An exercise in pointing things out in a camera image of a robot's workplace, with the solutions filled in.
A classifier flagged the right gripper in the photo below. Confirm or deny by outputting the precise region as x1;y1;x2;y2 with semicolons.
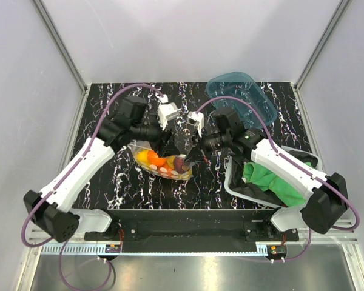
184;126;231;163

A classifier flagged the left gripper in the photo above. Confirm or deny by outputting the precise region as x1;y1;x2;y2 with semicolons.
131;115;181;158

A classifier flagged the dark red fake fruit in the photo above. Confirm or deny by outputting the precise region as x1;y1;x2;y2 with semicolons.
173;156;190;174

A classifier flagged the clear zip top bag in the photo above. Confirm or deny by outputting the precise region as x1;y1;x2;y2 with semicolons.
128;141;192;181

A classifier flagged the fake orange fruit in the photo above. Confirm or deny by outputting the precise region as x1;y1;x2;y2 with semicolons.
148;150;167;167

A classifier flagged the yellow fake lemon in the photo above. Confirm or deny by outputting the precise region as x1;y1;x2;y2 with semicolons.
136;150;149;166

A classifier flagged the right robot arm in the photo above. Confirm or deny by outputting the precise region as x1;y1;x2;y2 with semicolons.
185;107;348;241

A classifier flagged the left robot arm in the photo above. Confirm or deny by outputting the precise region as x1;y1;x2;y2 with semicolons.
24;95;180;243

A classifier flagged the white laundry basket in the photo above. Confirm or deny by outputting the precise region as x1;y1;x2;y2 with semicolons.
224;145;325;210

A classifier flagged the green microfibre cloth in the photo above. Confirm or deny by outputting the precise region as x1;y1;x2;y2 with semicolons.
242;162;306;207

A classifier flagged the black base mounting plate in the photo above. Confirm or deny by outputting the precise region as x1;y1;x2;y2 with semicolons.
84;208;300;254

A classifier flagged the teal plastic container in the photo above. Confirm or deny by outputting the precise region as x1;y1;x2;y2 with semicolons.
206;72;277;129

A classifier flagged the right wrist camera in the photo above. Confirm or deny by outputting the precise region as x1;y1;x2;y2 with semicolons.
187;111;204;137

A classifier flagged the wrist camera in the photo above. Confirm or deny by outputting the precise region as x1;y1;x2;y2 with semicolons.
157;102;179;131
187;111;204;137

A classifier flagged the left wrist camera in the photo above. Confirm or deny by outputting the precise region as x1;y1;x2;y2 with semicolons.
157;102;179;131

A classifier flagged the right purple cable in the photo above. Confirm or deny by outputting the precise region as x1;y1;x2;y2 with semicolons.
194;96;361;263

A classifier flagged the purple cable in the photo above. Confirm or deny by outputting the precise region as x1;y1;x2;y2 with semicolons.
20;83;169;290
194;96;361;263

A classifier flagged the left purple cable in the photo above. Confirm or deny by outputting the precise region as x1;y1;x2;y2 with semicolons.
20;83;169;290

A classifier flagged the aluminium frame rail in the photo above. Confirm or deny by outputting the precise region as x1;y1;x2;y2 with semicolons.
33;0;90;95

